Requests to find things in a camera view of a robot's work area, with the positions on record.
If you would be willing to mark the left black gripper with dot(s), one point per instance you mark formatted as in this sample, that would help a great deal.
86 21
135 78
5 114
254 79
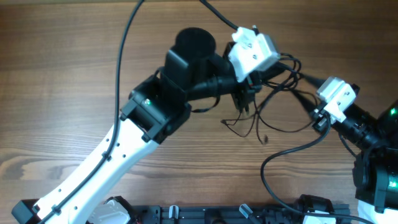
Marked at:
247 86

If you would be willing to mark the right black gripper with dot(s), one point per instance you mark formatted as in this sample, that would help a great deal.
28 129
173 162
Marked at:
322 121

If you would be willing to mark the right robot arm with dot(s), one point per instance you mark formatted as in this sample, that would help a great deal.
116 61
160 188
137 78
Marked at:
375 167

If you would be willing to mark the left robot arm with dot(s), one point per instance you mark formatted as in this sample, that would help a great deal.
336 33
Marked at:
156 108

